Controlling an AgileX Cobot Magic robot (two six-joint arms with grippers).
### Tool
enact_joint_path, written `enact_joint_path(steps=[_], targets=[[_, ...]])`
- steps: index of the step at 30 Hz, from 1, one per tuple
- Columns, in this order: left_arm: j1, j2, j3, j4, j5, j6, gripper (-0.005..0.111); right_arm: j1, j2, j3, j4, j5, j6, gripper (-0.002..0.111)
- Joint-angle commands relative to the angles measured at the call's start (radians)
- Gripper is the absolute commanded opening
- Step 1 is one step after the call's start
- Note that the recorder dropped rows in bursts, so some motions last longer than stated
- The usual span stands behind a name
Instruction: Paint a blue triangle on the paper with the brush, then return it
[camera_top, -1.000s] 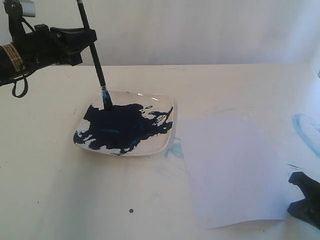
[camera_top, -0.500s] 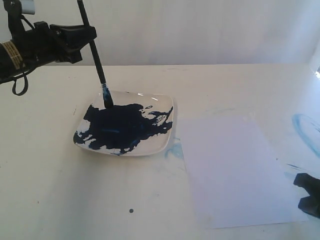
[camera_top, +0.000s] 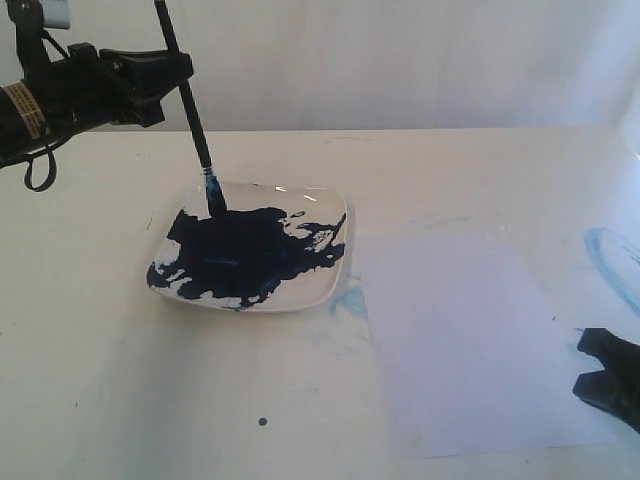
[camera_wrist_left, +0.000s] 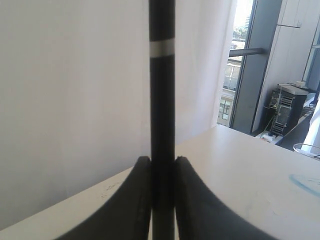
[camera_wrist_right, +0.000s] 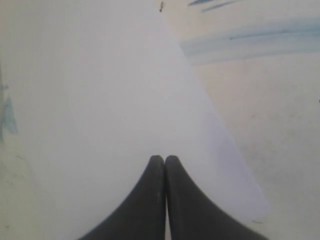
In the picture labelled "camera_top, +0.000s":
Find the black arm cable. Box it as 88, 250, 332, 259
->
0, 29, 76, 192

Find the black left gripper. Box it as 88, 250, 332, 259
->
19, 42, 193, 131

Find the black paintbrush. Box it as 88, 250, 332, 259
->
154, 0, 227, 217

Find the white paper sheet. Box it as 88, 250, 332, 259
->
359, 233, 615, 458

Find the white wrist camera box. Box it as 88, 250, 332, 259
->
41, 0, 71, 30

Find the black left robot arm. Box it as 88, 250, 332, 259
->
1, 1, 194, 166

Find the white square plate blue paint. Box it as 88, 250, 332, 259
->
146, 182, 350, 313

